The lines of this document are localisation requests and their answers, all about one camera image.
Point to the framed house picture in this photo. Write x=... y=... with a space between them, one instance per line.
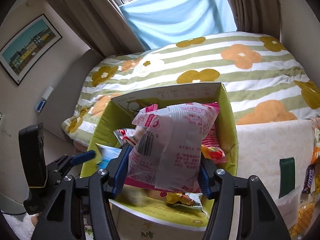
x=27 y=47

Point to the light blue cloth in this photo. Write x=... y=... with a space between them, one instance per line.
x=180 y=15

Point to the pink striped snack packet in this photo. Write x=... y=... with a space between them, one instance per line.
x=210 y=138

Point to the light blue snack packet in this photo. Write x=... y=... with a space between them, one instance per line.
x=107 y=158

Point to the brown curtain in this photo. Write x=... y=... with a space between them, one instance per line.
x=252 y=7
x=87 y=12

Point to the orange white snack packet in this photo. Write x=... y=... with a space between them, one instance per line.
x=317 y=152

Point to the clear packet dark green header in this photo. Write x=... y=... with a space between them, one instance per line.
x=287 y=177

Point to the gold green snack packet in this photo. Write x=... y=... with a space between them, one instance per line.
x=183 y=200

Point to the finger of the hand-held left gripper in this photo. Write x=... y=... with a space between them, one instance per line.
x=85 y=156

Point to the striped floral blanket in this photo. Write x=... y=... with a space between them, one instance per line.
x=225 y=80

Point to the white bottle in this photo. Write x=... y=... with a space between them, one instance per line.
x=47 y=93

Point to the blue white small box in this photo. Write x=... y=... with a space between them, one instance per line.
x=41 y=106

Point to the red yellow snack packet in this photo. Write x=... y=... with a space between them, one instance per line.
x=215 y=153

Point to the white pink snack packet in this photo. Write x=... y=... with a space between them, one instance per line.
x=175 y=142

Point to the pink floral cloth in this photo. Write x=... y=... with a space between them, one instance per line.
x=315 y=123

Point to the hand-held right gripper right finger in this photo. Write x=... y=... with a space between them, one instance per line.
x=205 y=180

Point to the grey bed headboard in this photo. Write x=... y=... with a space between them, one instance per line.
x=75 y=80

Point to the white fluffy cloth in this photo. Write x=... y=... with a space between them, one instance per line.
x=17 y=226

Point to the yellow noodle snack packet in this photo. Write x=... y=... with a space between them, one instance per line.
x=303 y=217

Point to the white red snack packet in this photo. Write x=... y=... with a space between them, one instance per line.
x=123 y=135

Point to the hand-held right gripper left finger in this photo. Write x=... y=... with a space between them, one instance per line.
x=120 y=172

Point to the brown chocolate bar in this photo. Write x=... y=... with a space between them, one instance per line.
x=308 y=178

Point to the green yellow cardboard box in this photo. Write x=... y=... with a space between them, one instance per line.
x=226 y=130

